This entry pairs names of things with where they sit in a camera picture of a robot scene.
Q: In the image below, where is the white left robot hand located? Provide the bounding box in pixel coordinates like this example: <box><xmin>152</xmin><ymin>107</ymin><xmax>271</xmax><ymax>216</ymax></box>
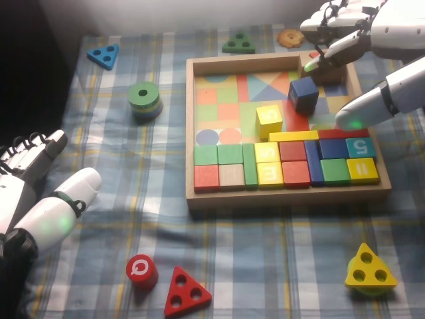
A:
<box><xmin>0</xmin><ymin>129</ymin><xmax>102</xmax><ymax>251</ymax></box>

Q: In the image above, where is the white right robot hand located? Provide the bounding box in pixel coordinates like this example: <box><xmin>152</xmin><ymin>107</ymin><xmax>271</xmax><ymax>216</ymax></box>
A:
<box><xmin>300</xmin><ymin>0</ymin><xmax>425</xmax><ymax>131</ymax></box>

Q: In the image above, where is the dark blue wooden cube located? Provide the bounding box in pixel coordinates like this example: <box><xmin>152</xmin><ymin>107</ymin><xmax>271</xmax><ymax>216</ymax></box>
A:
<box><xmin>288</xmin><ymin>76</ymin><xmax>320</xmax><ymax>116</ymax></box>

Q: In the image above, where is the natural block with red semicircle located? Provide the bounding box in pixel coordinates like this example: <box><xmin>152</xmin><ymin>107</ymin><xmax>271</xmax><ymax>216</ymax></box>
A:
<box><xmin>300</xmin><ymin>49</ymin><xmax>348</xmax><ymax>84</ymax></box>

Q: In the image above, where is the wooden puzzle tray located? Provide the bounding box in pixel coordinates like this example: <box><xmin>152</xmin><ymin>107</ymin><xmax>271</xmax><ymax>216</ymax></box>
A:
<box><xmin>185</xmin><ymin>48</ymin><xmax>392</xmax><ymax>209</ymax></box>

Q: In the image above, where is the tan flower-shaped toy cookie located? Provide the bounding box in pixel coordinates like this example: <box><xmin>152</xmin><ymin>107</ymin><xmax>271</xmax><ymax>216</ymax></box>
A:
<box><xmin>277</xmin><ymin>28</ymin><xmax>305</xmax><ymax>49</ymax></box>

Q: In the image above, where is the red cylinder with letter Q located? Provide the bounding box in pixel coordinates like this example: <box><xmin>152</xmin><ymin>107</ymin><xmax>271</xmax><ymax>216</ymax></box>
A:
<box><xmin>126</xmin><ymin>254</ymin><xmax>159</xmax><ymax>290</ymax></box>

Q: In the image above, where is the yellow wooden cube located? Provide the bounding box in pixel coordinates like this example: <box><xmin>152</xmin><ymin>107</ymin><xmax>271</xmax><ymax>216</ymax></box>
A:
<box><xmin>255</xmin><ymin>105</ymin><xmax>284</xmax><ymax>140</ymax></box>

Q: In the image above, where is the green triangle with three holes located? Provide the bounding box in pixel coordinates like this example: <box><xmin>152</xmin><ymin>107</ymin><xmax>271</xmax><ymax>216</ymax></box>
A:
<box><xmin>221</xmin><ymin>31</ymin><xmax>257</xmax><ymax>54</ymax></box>

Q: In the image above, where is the blue triangle with three holes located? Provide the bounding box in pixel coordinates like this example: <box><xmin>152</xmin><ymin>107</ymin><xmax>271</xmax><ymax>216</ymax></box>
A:
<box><xmin>86</xmin><ymin>43</ymin><xmax>120</xmax><ymax>71</ymax></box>

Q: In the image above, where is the red triangle with three holes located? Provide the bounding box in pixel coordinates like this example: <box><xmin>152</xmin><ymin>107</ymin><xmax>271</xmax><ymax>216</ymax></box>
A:
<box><xmin>164</xmin><ymin>265</ymin><xmax>213</xmax><ymax>318</ymax></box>

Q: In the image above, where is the blue plaid tablecloth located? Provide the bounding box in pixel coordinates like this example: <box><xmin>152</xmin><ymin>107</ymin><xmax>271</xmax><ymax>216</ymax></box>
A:
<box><xmin>26</xmin><ymin>19</ymin><xmax>425</xmax><ymax>319</ymax></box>

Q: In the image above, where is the yellow triangle with three holes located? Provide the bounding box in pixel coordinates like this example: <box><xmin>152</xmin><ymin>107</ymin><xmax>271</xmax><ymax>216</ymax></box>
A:
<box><xmin>344</xmin><ymin>242</ymin><xmax>398</xmax><ymax>290</ymax></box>

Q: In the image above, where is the blue wooden ring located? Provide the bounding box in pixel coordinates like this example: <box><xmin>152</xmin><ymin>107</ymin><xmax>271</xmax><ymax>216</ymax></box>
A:
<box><xmin>132</xmin><ymin>104</ymin><xmax>165</xmax><ymax>122</ymax></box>

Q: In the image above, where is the green wooden ring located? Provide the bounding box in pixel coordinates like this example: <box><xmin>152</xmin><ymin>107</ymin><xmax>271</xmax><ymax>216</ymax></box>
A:
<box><xmin>127</xmin><ymin>81</ymin><xmax>161</xmax><ymax>109</ymax></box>

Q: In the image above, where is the yellow wooden ring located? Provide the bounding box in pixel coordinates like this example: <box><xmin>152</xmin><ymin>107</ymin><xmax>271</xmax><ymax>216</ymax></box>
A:
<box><xmin>131</xmin><ymin>101</ymin><xmax>163</xmax><ymax>114</ymax></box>

